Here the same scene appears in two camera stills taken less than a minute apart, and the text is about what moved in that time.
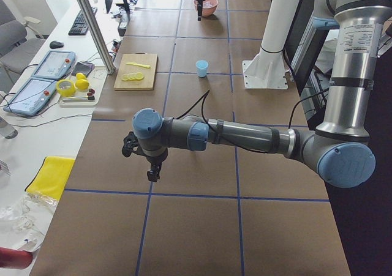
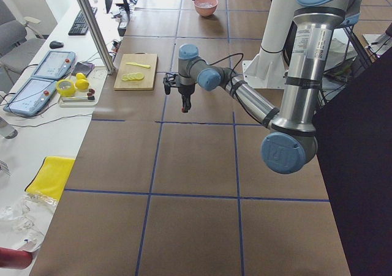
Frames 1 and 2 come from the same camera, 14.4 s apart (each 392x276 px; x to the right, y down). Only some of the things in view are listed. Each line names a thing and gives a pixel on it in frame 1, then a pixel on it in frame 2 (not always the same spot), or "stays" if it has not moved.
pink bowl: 209,5 stays
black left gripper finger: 154,174 → 187,103
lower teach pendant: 32,96 stays
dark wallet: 82,68 stays
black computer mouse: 56,44 stays
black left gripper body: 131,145 → 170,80
